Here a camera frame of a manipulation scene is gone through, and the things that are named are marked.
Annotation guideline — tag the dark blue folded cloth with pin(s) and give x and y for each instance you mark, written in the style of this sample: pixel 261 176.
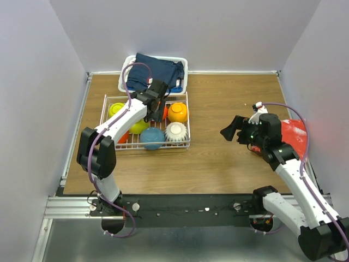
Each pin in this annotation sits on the dark blue folded cloth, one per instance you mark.
pixel 155 73

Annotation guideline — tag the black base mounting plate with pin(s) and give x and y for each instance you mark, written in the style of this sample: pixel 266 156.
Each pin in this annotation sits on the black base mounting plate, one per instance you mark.
pixel 183 210

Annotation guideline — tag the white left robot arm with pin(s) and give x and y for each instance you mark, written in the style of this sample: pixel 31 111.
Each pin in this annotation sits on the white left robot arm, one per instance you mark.
pixel 97 154

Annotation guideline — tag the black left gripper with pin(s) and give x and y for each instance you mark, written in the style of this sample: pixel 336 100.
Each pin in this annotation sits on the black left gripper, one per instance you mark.
pixel 157 116

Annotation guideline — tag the lime green bowl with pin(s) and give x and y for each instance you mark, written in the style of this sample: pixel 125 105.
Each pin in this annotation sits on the lime green bowl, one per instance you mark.
pixel 139 127

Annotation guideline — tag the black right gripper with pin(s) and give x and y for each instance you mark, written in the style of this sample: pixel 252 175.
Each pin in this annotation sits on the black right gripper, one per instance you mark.
pixel 238 123

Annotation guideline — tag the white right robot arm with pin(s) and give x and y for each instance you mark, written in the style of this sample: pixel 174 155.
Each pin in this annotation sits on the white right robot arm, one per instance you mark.
pixel 320 230

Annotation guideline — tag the red orange bowl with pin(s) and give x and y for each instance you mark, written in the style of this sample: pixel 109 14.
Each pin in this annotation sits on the red orange bowl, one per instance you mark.
pixel 124 138
pixel 165 112

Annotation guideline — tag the red plastic bag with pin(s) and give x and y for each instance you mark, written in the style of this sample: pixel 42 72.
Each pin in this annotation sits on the red plastic bag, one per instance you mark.
pixel 293 132

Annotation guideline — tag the yellow orange bowl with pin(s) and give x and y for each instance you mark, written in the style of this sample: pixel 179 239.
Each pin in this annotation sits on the yellow orange bowl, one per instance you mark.
pixel 178 112

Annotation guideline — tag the white black striped bowl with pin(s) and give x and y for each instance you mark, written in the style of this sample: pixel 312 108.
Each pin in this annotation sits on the white black striped bowl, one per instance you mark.
pixel 176 133

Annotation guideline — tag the blue bowl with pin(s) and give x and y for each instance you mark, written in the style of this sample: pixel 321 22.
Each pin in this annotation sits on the blue bowl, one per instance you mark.
pixel 153 138

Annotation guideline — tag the white plastic basket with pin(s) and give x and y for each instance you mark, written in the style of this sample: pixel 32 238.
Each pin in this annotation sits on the white plastic basket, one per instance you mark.
pixel 152 76

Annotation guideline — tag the aluminium frame rail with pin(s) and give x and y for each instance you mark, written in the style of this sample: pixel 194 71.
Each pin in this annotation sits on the aluminium frame rail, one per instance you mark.
pixel 72 208

